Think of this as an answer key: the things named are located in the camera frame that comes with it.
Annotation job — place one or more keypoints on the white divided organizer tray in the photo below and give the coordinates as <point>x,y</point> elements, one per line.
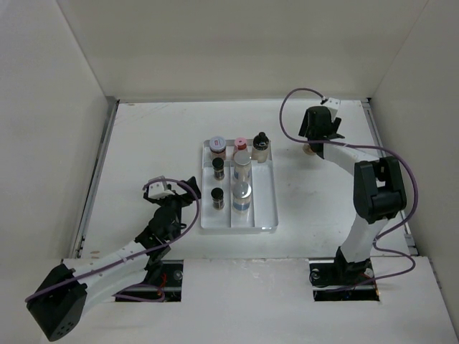
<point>262,214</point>

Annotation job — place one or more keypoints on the grinder jar white contents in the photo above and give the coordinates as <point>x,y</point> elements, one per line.
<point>260,147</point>

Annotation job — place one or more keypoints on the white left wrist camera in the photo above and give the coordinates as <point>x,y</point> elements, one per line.
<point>332,104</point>

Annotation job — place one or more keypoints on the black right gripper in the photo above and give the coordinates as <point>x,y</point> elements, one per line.
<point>305,130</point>

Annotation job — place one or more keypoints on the dark spice bottle black cap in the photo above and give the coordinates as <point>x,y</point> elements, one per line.
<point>218,168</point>

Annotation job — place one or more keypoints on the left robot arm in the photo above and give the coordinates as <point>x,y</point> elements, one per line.
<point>66,294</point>

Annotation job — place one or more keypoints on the orange label silver cap jar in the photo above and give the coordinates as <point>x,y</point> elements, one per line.
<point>217,147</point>

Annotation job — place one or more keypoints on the grinder jar black top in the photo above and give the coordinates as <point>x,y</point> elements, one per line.
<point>308,150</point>

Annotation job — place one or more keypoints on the pink cap spice jar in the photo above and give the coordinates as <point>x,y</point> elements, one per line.
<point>240,144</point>

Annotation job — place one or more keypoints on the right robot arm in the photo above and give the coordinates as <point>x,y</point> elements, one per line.
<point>378,196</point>

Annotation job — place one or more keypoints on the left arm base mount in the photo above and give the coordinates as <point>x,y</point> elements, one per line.
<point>163,284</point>

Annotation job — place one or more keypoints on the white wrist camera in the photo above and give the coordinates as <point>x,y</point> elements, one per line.
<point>332,104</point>
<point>157,188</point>

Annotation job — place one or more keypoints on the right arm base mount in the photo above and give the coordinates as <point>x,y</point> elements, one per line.
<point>336,282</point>

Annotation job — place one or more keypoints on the blue label silver cap bottle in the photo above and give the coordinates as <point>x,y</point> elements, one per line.
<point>241,196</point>

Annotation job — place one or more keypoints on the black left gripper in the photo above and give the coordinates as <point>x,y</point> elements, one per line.
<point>190,196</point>

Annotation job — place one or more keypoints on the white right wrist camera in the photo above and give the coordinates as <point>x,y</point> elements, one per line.
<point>157,188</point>

